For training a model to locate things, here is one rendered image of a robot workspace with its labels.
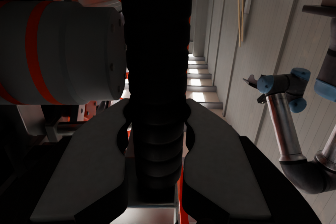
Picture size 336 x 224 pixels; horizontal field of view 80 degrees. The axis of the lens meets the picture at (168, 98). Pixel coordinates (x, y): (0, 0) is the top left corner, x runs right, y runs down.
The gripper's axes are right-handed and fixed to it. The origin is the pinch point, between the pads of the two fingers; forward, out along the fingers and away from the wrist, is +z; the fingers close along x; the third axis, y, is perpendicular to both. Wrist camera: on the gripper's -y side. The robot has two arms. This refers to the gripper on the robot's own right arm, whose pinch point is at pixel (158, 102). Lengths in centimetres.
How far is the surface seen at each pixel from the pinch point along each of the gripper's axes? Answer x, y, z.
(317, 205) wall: 278, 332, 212
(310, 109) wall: 285, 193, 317
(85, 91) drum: -9.4, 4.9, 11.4
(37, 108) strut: -21.0, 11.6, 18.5
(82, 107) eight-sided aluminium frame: -20.4, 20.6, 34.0
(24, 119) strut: -21.0, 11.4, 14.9
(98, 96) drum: -8.0, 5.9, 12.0
